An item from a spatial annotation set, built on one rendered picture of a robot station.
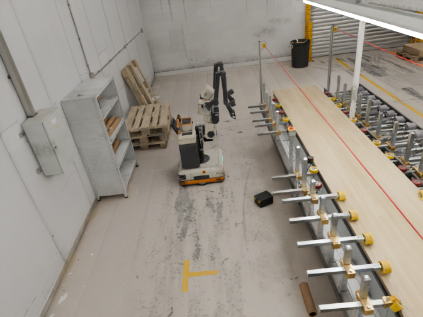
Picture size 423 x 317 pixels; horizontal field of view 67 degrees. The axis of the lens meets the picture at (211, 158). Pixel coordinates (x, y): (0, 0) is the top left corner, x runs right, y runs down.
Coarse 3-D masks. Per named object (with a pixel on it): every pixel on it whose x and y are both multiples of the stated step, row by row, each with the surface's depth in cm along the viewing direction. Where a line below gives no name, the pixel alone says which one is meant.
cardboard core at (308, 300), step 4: (300, 284) 300; (304, 284) 298; (300, 288) 299; (304, 288) 295; (308, 288) 295; (304, 292) 291; (308, 292) 290; (304, 296) 289; (308, 296) 287; (304, 300) 288; (308, 300) 284; (312, 300) 284; (308, 304) 281; (312, 304) 280; (308, 308) 278; (312, 308) 277; (308, 312) 276; (312, 312) 281; (316, 312) 275; (312, 316) 278
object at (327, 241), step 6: (312, 240) 227; (318, 240) 227; (324, 240) 226; (330, 240) 225; (342, 240) 224; (348, 240) 224; (354, 240) 224; (360, 240) 224; (300, 246) 226; (306, 246) 226; (312, 246) 226
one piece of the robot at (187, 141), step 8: (176, 120) 436; (192, 128) 451; (200, 128) 453; (184, 136) 432; (192, 136) 431; (200, 136) 456; (184, 144) 438; (192, 144) 438; (200, 144) 461; (184, 152) 443; (192, 152) 443; (200, 152) 469; (184, 160) 450; (192, 160) 450; (200, 160) 473; (184, 168) 456; (192, 168) 460
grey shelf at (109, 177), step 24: (72, 96) 399; (96, 96) 391; (72, 120) 401; (96, 120) 402; (96, 144) 419; (120, 144) 503; (96, 168) 438; (120, 168) 514; (96, 192) 459; (120, 192) 460
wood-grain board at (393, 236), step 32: (288, 96) 488; (320, 96) 473; (320, 128) 386; (352, 128) 376; (320, 160) 326; (352, 160) 319; (384, 160) 312; (352, 192) 276; (416, 192) 267; (352, 224) 245; (384, 224) 241; (416, 224) 237; (384, 256) 216; (416, 256) 213; (416, 288) 193
